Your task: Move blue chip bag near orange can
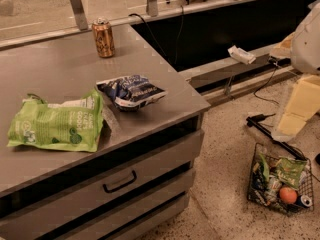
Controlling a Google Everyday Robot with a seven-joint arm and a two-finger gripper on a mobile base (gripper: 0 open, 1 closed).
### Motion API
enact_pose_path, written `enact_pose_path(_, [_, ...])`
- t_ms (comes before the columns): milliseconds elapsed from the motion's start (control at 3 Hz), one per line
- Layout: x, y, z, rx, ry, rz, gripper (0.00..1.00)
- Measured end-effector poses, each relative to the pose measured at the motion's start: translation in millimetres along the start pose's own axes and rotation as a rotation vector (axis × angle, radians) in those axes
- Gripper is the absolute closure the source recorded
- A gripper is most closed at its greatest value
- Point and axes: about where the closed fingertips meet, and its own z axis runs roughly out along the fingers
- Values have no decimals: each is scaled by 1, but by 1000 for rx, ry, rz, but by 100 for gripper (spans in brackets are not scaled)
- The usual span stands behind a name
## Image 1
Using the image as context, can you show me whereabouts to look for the grey top drawer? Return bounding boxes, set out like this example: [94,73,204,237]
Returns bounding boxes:
[1,130,203,240]

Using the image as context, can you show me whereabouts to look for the green snack bag in basket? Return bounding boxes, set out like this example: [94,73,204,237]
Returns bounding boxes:
[276,157,307,190]

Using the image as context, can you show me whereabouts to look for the orange fruit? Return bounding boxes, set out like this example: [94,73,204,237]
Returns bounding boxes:
[279,187,298,204]

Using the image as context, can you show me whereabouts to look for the blue chip bag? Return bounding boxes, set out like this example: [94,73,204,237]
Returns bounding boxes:
[96,75,167,111]

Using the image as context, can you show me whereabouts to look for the grey lower drawer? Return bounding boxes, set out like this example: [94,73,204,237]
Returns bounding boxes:
[56,169,194,240]

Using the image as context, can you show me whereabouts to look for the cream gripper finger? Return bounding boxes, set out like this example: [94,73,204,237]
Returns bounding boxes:
[269,33,294,59]
[271,75,320,142]

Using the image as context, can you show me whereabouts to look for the black cable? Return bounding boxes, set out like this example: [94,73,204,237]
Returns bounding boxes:
[128,5,185,66]

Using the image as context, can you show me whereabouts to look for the green chip bag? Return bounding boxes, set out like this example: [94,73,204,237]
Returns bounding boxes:
[7,89,103,152]

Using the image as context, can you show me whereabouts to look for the blue can in basket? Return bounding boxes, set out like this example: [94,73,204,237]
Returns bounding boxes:
[296,195,312,208]

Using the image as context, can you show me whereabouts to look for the black drawer handle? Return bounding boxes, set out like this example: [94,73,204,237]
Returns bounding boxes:
[102,170,137,193]

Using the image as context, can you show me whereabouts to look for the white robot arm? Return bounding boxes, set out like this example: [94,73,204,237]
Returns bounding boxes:
[269,0,320,142]

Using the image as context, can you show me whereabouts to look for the grey drawer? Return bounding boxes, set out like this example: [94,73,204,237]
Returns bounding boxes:
[56,169,194,240]
[1,130,203,240]

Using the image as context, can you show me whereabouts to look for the black stand base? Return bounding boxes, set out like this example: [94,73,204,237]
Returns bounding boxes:
[246,113,307,161]

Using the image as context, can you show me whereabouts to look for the orange soda can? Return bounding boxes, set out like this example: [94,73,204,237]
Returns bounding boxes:
[92,17,115,58]

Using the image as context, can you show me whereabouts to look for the black wire basket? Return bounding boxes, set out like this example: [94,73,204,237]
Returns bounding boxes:
[247,143,314,216]

